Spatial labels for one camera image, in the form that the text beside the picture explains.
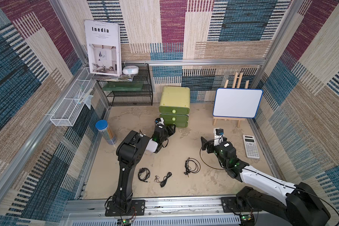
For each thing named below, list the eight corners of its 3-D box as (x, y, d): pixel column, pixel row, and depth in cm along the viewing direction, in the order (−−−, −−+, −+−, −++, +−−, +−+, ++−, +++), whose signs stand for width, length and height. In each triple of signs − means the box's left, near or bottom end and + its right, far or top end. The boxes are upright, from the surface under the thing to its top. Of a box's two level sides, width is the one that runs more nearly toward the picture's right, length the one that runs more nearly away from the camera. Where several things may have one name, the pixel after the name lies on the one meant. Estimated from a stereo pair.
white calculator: (246, 157, 93) (247, 156, 91) (242, 136, 103) (243, 134, 101) (258, 159, 92) (260, 157, 90) (253, 137, 102) (254, 135, 101)
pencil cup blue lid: (105, 146, 99) (93, 129, 84) (108, 137, 104) (97, 119, 88) (116, 145, 99) (105, 129, 84) (118, 137, 104) (109, 119, 88)
